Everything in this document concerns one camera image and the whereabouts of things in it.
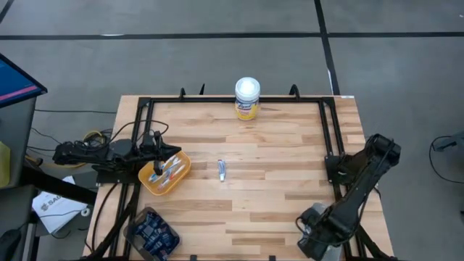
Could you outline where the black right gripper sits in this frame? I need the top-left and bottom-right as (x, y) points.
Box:
(297, 209), (355, 261)

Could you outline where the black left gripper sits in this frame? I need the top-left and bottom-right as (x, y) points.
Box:
(139, 133), (182, 161)

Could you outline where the blue white toothbrush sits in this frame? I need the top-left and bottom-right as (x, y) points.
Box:
(148, 155), (178, 183)
(159, 157), (182, 181)

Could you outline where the dark blue travel tube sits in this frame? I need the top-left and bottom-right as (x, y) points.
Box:
(134, 212), (157, 236)
(146, 213), (171, 233)
(143, 233), (164, 257)
(152, 220), (181, 251)

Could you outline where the red white wrapped toothbrush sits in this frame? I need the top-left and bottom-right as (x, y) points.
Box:
(158, 165), (186, 191)

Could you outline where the yellow plastic tray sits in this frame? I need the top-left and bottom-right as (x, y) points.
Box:
(137, 149), (192, 196)

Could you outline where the yellow Lysol wipes canister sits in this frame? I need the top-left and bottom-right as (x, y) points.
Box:
(234, 76), (261, 121)

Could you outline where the black desk leg bar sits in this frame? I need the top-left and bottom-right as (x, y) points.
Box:
(20, 165), (98, 204)

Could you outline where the white printed bag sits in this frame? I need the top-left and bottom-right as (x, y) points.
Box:
(31, 175), (91, 235)

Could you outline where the grey floor device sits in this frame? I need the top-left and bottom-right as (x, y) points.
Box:
(431, 130), (464, 152)

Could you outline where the yellow sheet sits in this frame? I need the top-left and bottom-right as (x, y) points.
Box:
(0, 141), (12, 189)

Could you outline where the blue screen monitor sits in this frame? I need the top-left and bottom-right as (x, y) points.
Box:
(0, 53), (48, 109)

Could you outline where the black computer mouse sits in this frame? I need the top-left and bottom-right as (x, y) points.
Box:
(0, 228), (21, 261)

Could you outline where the black metal table frame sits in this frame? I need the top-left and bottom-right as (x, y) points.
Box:
(83, 94), (399, 261)

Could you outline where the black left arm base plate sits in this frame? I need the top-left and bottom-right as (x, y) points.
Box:
(96, 170), (141, 185)

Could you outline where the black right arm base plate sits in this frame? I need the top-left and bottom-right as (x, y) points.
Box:
(325, 154), (344, 189)

